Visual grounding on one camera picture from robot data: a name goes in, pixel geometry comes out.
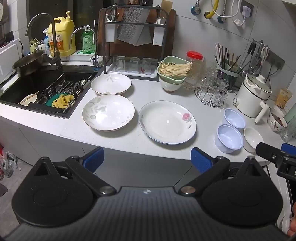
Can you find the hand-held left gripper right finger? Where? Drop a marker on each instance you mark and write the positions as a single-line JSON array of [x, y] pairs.
[[201, 160]]

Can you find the black dish rack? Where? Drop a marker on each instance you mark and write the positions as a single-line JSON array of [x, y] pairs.
[[104, 53]]

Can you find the white utensil cup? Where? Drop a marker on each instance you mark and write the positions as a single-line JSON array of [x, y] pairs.
[[159, 34], [110, 33]]

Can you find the brown wooden cutting board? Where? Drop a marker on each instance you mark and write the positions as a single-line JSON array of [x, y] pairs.
[[170, 34]]

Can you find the red lid glass jar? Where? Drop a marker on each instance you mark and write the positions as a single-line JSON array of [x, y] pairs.
[[194, 58]]

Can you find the person's right hand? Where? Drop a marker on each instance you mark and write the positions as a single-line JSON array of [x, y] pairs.
[[293, 224]]

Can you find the yellow packet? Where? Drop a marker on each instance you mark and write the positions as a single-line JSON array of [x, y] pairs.
[[283, 98]]

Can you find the tall dark faucet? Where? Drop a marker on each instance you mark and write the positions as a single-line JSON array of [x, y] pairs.
[[56, 53]]

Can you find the floral ceramic bowl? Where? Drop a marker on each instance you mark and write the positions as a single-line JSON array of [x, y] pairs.
[[274, 125]]

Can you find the green dish soap bottle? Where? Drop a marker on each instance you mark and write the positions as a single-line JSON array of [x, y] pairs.
[[88, 41]]

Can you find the white leaf print plate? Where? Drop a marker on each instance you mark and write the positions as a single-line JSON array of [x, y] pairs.
[[108, 115], [113, 84]]

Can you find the white rose print plate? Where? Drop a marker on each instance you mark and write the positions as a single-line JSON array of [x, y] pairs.
[[166, 122]]

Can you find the white ceramic bowl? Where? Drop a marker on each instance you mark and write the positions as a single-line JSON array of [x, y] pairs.
[[171, 87]]

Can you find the small yellow kettle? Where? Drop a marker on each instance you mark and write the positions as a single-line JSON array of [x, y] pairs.
[[33, 46]]

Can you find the white wall plug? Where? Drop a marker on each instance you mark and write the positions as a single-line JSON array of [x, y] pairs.
[[246, 9]]

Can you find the yellow detergent jug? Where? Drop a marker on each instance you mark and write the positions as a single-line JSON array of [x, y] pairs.
[[63, 34]]

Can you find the ribbed glass tumbler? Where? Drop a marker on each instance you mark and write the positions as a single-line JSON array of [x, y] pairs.
[[289, 133]]

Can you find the small chrome faucet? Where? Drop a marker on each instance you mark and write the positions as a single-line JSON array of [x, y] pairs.
[[93, 41]]

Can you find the steel pot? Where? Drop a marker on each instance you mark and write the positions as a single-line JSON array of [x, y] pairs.
[[30, 62]]

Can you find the silver embossed sheet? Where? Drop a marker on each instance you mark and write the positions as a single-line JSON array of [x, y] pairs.
[[133, 25]]

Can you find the bundle of dried noodles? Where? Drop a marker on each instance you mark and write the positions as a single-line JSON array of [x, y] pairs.
[[173, 69]]

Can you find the pale green pitcher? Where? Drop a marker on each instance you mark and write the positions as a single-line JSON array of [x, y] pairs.
[[291, 115]]

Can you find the cluster of clear glass cups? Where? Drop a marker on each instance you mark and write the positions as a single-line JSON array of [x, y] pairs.
[[209, 71]]

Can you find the grey kitchen appliance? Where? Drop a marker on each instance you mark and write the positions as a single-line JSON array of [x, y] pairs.
[[3, 11]]

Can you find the steel wool scrubber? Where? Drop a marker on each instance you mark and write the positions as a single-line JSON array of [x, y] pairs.
[[74, 87]]

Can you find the pale green basket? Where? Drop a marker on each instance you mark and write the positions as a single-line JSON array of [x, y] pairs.
[[172, 81]]

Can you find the white microwave oven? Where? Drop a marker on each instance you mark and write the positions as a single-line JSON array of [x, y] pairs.
[[9, 60]]

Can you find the white plate in sink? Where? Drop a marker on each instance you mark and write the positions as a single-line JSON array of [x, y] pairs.
[[29, 100]]

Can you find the black sink drain rack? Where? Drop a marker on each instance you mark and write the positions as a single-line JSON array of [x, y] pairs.
[[49, 89]]

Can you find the black kitchen sink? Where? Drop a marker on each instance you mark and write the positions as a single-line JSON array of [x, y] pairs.
[[13, 90]]

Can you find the bundle of chopsticks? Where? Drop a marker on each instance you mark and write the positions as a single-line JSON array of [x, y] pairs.
[[223, 55]]

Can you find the plastic bags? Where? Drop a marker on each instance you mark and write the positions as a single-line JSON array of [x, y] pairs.
[[7, 164]]

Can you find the pale blue bowl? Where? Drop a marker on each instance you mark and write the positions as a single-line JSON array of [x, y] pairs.
[[227, 139], [234, 118]]

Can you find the green chopstick holder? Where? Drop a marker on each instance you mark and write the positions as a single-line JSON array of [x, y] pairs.
[[231, 78]]

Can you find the cut glass cup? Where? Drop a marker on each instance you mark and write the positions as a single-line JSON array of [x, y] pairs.
[[222, 89]]

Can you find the small white bowl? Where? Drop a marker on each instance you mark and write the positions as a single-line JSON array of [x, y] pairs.
[[252, 139]]

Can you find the white electric pot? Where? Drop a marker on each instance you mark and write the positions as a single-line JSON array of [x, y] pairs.
[[249, 99]]

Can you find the white drip tray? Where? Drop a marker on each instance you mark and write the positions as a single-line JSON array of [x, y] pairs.
[[155, 75]]

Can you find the yellow dish cloth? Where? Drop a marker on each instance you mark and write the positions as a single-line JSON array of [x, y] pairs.
[[63, 100]]

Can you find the row of hanging utensils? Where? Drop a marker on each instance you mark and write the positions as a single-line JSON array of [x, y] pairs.
[[251, 52]]

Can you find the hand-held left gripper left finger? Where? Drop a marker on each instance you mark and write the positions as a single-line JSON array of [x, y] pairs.
[[93, 160]]

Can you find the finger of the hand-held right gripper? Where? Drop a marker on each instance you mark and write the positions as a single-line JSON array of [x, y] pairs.
[[289, 148], [266, 150]]

